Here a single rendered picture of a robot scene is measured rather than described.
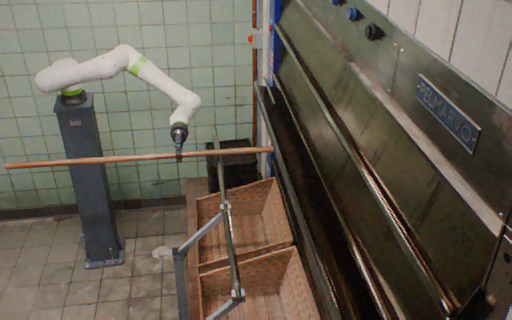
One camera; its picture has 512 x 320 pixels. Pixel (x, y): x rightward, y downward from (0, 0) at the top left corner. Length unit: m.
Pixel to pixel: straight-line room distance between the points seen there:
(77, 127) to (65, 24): 0.74
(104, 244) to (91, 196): 0.41
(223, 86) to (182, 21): 0.54
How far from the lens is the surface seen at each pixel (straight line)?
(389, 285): 1.33
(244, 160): 2.89
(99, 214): 3.39
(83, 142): 3.10
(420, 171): 1.15
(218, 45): 3.44
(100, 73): 2.58
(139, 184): 3.95
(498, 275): 0.92
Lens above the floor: 2.43
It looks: 31 degrees down
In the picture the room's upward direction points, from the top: straight up
